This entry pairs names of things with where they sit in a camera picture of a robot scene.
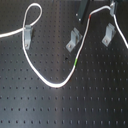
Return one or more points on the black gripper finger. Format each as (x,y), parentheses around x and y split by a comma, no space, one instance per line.
(81,10)

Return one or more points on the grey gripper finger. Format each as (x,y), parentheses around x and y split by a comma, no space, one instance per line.
(113,7)

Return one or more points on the left grey cable clip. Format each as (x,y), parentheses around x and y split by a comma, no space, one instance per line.
(28,36)

